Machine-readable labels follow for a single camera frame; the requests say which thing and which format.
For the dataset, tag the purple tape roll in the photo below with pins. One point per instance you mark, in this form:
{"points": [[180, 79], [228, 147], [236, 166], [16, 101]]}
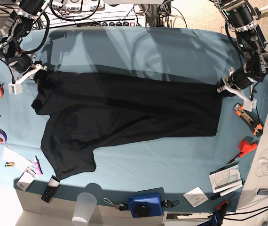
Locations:
{"points": [[3, 137]]}

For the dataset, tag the blue plastic box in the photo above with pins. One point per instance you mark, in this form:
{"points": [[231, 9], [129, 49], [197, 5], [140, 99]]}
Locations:
{"points": [[145, 205]]}

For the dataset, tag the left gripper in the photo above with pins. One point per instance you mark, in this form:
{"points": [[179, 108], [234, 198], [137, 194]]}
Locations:
{"points": [[237, 83]]}

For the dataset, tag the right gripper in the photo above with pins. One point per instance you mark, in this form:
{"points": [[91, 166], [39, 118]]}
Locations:
{"points": [[16, 88]]}

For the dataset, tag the black t-shirt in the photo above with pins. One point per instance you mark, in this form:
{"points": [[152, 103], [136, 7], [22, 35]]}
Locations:
{"points": [[92, 110]]}

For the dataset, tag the clear plastic cup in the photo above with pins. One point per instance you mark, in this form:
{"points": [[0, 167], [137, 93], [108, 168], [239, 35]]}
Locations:
{"points": [[84, 208]]}

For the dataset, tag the white packaged item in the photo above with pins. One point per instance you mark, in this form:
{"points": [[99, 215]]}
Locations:
{"points": [[26, 179]]}

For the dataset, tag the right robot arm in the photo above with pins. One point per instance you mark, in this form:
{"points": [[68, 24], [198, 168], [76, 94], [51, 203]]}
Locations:
{"points": [[17, 26]]}

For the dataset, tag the pink glue tube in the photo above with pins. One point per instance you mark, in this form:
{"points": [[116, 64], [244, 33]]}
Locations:
{"points": [[38, 170]]}

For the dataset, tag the white paper sheet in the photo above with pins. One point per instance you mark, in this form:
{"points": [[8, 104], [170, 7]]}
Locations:
{"points": [[20, 163]]}

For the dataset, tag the white instruction card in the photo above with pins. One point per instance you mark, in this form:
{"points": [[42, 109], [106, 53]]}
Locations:
{"points": [[196, 197]]}

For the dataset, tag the orange black wire stripper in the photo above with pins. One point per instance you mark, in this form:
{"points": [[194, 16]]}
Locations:
{"points": [[250, 120]]}

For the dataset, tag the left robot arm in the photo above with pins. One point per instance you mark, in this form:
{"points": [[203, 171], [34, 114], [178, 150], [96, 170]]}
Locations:
{"points": [[248, 40]]}

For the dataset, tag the small battery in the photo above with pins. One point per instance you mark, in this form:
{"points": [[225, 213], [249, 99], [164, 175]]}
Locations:
{"points": [[9, 164]]}

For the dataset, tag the black remote control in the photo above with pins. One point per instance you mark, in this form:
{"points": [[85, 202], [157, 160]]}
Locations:
{"points": [[50, 189]]}

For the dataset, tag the white booklet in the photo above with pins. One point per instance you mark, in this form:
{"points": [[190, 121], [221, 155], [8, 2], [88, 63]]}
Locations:
{"points": [[225, 178]]}

